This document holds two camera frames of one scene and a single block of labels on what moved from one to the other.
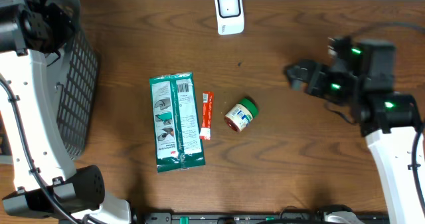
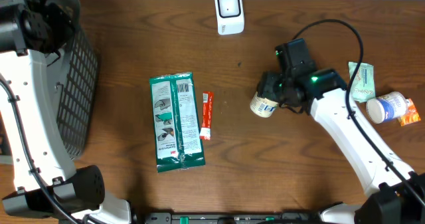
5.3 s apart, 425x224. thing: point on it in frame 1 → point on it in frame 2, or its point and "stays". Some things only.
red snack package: x=208 y=104 stays
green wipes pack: x=177 y=132 stays
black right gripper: x=315 y=86 → x=267 y=88
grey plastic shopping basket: x=74 y=70 stays
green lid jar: x=241 y=115 → x=263 y=106
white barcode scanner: x=229 y=11 stays
